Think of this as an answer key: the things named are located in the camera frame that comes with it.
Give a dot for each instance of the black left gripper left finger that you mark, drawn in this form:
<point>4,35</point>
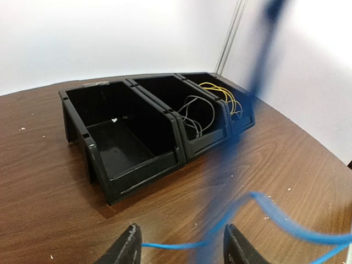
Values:
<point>126,249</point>

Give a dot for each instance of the black three-compartment bin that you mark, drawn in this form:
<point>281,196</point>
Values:
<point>137,129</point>

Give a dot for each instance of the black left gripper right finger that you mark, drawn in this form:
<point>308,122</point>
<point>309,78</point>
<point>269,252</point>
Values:
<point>238,250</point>

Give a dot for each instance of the aluminium right corner post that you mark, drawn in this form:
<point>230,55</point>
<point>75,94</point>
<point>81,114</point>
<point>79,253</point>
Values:
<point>235,22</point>

